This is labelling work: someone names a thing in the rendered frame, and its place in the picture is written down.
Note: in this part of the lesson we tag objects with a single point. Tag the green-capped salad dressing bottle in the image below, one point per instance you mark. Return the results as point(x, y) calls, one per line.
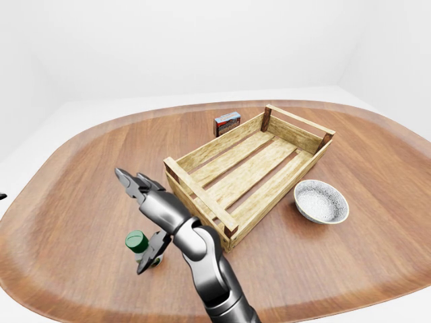
point(136, 241)

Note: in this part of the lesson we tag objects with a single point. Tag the small dark shape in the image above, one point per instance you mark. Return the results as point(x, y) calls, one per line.
point(2, 196)

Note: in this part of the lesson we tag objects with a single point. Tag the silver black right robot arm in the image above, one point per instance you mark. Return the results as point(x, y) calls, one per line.
point(212, 269)

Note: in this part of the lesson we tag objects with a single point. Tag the patterned grey white bowl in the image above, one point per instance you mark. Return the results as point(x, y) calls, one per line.
point(320, 203)

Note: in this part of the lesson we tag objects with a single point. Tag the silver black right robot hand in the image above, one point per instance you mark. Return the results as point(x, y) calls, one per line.
point(165, 208)

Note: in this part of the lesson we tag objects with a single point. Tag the wooden slat tray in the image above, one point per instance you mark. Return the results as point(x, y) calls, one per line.
point(242, 170)

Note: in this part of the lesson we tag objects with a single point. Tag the small printed food box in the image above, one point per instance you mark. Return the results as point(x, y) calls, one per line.
point(227, 123)

